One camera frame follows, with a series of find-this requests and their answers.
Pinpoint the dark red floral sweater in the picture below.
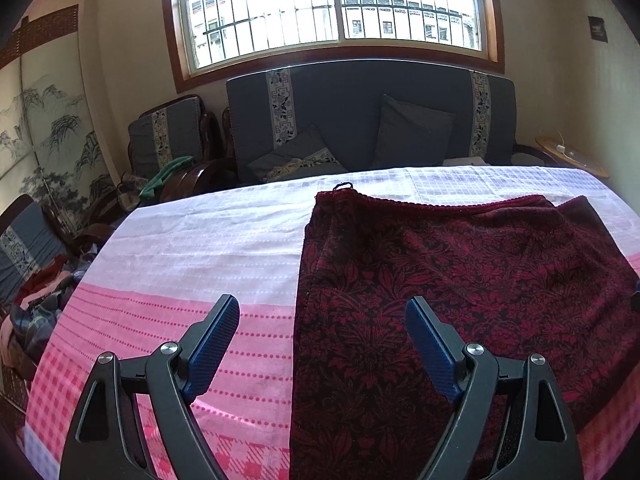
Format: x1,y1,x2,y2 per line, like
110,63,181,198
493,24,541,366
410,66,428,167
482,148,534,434
290,188,639,479

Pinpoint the pile of mixed clothes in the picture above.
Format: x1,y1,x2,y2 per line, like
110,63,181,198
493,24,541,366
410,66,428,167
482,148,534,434
1,255,92,414

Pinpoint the pink checked bed sheet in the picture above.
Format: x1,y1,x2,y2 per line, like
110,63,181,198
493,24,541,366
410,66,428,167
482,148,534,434
25,166,639,479

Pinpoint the round wooden side table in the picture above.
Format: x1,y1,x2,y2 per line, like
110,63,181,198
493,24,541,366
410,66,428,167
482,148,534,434
535,136,610,180

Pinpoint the near blue wooden armchair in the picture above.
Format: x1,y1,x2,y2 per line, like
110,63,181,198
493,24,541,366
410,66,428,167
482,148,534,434
1,194,115,307

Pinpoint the green cloth on armchair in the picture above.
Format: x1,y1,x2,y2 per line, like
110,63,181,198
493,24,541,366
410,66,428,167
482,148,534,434
139,156,195,205

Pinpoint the dark blue throw pillow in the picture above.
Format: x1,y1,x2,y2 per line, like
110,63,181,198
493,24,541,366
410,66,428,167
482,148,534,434
371,96,456,169

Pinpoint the landscape painted folding screen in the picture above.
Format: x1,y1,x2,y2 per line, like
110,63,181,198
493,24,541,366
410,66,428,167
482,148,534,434
1,6,114,233

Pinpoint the dark blue armchair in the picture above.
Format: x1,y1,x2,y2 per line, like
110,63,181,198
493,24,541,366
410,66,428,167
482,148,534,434
128,94,226,179

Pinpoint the patterned cushion on sofa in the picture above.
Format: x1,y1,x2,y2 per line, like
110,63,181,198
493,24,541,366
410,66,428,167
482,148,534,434
247,127,346,183

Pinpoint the dark blue sofa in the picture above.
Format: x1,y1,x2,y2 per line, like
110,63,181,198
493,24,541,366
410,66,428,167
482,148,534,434
227,58,516,182

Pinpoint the black wall switch plate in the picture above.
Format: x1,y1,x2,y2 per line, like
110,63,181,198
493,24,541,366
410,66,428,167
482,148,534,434
588,15,608,42

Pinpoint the barred window with wooden frame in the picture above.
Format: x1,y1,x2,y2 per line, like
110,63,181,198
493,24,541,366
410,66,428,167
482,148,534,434
162,0,506,92

